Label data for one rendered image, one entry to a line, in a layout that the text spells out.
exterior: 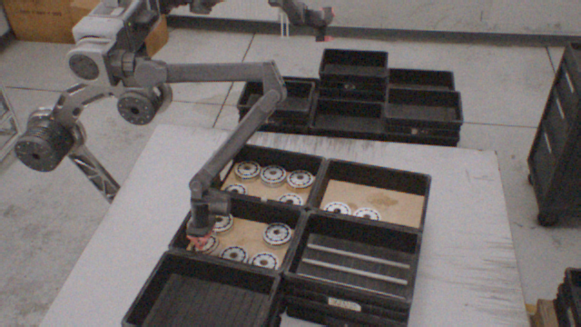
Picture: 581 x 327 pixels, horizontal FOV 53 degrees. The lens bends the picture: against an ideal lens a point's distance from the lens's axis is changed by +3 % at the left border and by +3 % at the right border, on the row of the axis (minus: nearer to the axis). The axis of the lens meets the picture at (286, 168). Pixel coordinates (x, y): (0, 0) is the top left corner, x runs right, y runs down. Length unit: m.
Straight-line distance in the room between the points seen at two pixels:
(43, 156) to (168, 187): 0.51
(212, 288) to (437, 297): 0.77
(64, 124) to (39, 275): 1.02
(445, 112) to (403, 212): 1.25
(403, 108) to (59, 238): 2.05
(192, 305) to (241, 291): 0.16
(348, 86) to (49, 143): 1.73
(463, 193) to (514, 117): 1.84
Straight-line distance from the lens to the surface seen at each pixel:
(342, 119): 3.36
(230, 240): 2.04
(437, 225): 2.31
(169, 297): 1.92
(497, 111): 4.28
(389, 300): 1.76
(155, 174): 2.56
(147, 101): 2.16
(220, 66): 1.71
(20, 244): 3.50
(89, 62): 1.84
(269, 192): 2.21
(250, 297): 1.88
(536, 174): 3.52
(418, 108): 3.30
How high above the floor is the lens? 2.33
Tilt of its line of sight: 40 degrees down
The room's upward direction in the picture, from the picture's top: 2 degrees counter-clockwise
